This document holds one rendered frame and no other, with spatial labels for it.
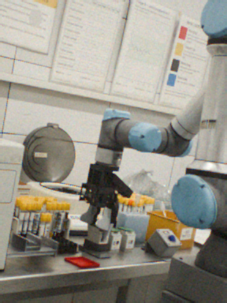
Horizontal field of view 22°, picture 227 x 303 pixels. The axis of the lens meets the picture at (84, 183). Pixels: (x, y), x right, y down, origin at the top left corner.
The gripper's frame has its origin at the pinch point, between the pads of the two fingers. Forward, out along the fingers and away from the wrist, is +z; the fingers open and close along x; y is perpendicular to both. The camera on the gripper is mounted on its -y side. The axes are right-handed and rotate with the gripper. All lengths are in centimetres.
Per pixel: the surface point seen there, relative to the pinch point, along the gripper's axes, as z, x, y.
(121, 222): -0.9, -6.3, -16.9
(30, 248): 1.5, 5.6, 30.1
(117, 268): 6.6, 11.5, 2.9
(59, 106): -33, -56, -28
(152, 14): -77, -53, -67
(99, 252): 4.7, 3.7, 2.2
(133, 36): -66, -54, -59
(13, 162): -19.6, 7.2, 40.9
